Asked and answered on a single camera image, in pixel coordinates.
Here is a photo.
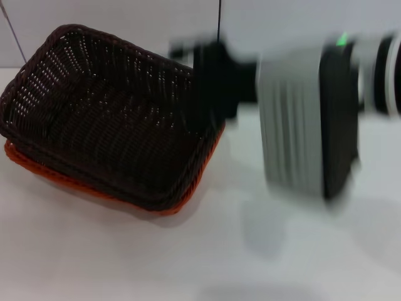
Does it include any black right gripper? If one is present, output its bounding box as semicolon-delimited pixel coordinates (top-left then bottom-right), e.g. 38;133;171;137
168;35;261;119

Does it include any dark brown woven plastic basket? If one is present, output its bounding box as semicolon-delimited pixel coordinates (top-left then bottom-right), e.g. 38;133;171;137
0;23;226;211

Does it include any orange woven plastic basket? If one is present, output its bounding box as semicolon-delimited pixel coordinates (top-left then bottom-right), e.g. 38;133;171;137
3;125;227;219

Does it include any black vertical wall strip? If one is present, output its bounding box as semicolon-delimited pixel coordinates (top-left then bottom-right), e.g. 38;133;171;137
216;0;222;42

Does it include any silver ribbed right wrist camera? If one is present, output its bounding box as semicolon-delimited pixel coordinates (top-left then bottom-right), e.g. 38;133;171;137
256;39;363;203

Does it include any grey diagonal wall strip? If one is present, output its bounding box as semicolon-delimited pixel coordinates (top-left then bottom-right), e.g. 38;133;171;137
0;5;28;63

